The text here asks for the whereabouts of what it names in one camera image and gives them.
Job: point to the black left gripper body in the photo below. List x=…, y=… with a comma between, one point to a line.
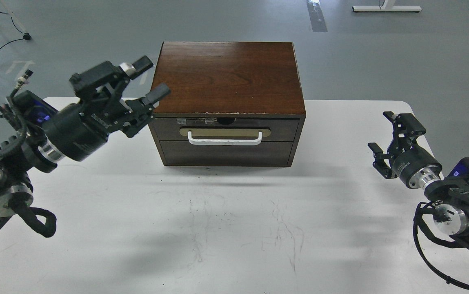
x=72, y=135

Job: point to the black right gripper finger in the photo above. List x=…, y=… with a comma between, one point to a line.
x=379, y=161
x=406, y=130

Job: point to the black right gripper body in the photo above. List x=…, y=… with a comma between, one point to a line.
x=410, y=161

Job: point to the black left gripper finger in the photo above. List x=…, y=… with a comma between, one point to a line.
x=130, y=116
x=104, y=84

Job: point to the wooden drawer with white handle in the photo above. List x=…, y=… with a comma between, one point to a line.
x=272, y=129

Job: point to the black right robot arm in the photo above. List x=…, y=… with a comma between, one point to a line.
x=444, y=219

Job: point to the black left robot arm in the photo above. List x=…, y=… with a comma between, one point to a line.
x=45, y=135

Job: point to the dark wooden drawer cabinet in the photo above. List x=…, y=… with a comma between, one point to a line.
x=224, y=80

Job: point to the white desk foot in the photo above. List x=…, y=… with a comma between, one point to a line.
x=387, y=6

